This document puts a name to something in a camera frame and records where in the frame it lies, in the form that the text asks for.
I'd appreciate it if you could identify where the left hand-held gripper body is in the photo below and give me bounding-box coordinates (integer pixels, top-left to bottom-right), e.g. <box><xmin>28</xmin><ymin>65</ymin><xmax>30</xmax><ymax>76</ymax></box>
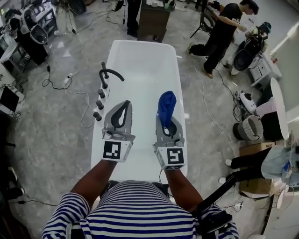
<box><xmin>100</xmin><ymin>127</ymin><xmax>136</xmax><ymax>163</ymax></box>

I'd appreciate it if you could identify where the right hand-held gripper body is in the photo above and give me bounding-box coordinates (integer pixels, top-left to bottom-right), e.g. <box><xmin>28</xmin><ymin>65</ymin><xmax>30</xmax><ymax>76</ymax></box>
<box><xmin>152</xmin><ymin>138</ymin><xmax>187</xmax><ymax>171</ymax></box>

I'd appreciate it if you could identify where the blue cloth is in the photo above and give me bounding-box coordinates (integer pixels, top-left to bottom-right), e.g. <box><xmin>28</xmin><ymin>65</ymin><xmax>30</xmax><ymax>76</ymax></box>
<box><xmin>156</xmin><ymin>90</ymin><xmax>178</xmax><ymax>129</ymax></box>

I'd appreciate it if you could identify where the white bathtub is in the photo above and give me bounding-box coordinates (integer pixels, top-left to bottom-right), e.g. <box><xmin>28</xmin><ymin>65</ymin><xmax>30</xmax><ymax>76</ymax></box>
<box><xmin>90</xmin><ymin>39</ymin><xmax>189</xmax><ymax>185</ymax></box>

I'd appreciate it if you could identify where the person's right forearm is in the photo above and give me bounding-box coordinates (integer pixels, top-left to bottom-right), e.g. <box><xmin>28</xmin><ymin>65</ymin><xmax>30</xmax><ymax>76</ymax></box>
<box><xmin>164</xmin><ymin>169</ymin><xmax>204</xmax><ymax>212</ymax></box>

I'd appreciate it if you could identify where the person's left forearm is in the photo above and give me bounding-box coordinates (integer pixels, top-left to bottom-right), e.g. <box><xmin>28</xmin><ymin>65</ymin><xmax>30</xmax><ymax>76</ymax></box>
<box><xmin>70</xmin><ymin>159</ymin><xmax>118</xmax><ymax>202</ymax></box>

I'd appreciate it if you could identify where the black curved faucet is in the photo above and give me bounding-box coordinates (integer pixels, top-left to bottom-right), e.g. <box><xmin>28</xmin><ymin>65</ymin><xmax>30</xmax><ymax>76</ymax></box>
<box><xmin>99</xmin><ymin>68</ymin><xmax>125</xmax><ymax>90</ymax></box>

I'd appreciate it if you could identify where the blue white striped shirt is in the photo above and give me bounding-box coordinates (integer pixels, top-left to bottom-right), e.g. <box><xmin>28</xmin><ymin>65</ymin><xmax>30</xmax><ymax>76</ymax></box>
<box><xmin>41</xmin><ymin>179</ymin><xmax>240</xmax><ymax>239</ymax></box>

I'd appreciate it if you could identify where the grey ribbed basket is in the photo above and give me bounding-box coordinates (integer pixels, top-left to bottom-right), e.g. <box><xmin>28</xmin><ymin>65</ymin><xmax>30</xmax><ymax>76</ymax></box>
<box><xmin>233</xmin><ymin>115</ymin><xmax>265</xmax><ymax>141</ymax></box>

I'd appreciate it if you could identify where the white handheld device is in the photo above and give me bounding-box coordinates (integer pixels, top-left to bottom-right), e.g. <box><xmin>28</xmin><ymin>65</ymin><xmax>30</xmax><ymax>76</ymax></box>
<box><xmin>237</xmin><ymin>91</ymin><xmax>258</xmax><ymax>113</ymax></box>

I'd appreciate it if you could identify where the brown cardboard box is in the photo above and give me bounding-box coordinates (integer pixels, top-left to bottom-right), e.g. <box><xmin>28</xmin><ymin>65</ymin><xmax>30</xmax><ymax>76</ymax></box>
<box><xmin>239</xmin><ymin>141</ymin><xmax>281</xmax><ymax>199</ymax></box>

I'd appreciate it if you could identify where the black chest-worn screen device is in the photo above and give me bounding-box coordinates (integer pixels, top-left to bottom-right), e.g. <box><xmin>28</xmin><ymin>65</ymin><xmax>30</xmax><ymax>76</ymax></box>
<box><xmin>197</xmin><ymin>209</ymin><xmax>234</xmax><ymax>234</ymax></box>

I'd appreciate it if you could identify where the pale pink fabric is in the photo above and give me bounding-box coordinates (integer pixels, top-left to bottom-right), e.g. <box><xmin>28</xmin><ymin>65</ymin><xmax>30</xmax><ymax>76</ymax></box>
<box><xmin>256</xmin><ymin>97</ymin><xmax>274</xmax><ymax>115</ymax></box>

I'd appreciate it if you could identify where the black cabinet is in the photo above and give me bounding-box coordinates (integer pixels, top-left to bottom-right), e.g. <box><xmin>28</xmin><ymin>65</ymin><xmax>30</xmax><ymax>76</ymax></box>
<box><xmin>17</xmin><ymin>35</ymin><xmax>49</xmax><ymax>66</ymax></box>

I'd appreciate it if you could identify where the black laptop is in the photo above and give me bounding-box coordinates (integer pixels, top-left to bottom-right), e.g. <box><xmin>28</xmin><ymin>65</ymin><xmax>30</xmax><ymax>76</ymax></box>
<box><xmin>0</xmin><ymin>85</ymin><xmax>20</xmax><ymax>113</ymax></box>

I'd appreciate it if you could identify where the white round table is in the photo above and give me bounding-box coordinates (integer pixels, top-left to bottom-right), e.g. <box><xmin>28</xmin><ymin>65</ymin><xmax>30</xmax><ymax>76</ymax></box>
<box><xmin>269</xmin><ymin>77</ymin><xmax>290</xmax><ymax>141</ymax></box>

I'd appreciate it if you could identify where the white cabinet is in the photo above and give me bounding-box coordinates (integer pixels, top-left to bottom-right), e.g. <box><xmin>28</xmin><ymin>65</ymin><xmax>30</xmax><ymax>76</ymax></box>
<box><xmin>248</xmin><ymin>52</ymin><xmax>283</xmax><ymax>89</ymax></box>

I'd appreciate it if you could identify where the dark wooden cabinet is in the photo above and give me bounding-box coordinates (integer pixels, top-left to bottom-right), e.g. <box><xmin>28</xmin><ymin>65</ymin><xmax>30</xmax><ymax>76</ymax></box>
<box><xmin>137</xmin><ymin>0</ymin><xmax>171</xmax><ymax>43</ymax></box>

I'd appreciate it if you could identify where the black white-rimmed backpack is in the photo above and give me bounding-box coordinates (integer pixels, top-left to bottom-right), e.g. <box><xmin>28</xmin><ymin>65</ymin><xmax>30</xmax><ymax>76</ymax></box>
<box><xmin>20</xmin><ymin>6</ymin><xmax>38</xmax><ymax>31</ymax></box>
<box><xmin>29</xmin><ymin>24</ymin><xmax>49</xmax><ymax>45</ymax></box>

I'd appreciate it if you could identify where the white metal rack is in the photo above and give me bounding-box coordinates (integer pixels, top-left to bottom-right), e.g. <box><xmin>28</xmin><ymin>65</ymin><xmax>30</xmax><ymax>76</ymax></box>
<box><xmin>0</xmin><ymin>35</ymin><xmax>31</xmax><ymax>70</ymax></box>

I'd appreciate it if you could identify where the clear round disc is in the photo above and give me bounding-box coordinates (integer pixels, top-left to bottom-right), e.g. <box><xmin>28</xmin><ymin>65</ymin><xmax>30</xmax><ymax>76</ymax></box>
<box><xmin>271</xmin><ymin>185</ymin><xmax>295</xmax><ymax>211</ymax></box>

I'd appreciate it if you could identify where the grey shelf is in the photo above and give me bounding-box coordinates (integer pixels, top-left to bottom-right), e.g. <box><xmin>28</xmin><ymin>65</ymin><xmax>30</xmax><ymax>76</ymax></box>
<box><xmin>35</xmin><ymin>3</ymin><xmax>58</xmax><ymax>35</ymax></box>

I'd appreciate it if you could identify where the black strap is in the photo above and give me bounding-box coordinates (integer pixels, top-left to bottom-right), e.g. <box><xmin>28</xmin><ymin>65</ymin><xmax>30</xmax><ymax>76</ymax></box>
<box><xmin>193</xmin><ymin>174</ymin><xmax>239</xmax><ymax>214</ymax></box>

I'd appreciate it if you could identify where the black floor cable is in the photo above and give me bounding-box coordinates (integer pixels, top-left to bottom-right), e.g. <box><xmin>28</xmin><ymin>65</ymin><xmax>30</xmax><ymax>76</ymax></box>
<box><xmin>214</xmin><ymin>67</ymin><xmax>238</xmax><ymax>100</ymax></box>
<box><xmin>9</xmin><ymin>197</ymin><xmax>59</xmax><ymax>208</ymax></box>
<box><xmin>42</xmin><ymin>66</ymin><xmax>71</xmax><ymax>91</ymax></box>

